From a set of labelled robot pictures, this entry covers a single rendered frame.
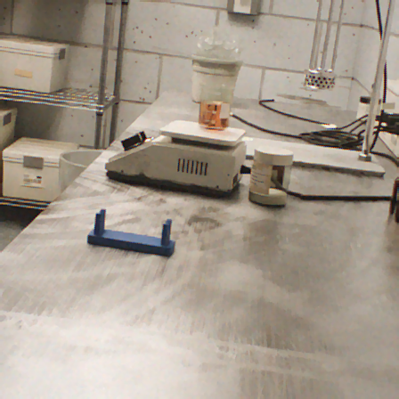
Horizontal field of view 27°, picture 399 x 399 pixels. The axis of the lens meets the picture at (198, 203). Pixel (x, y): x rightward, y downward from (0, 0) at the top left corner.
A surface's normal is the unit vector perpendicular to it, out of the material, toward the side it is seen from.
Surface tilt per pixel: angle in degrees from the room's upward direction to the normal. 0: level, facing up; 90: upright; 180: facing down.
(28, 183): 90
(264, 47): 90
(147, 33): 90
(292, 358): 0
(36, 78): 92
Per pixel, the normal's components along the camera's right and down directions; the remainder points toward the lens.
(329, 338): 0.11, -0.96
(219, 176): -0.21, 0.22
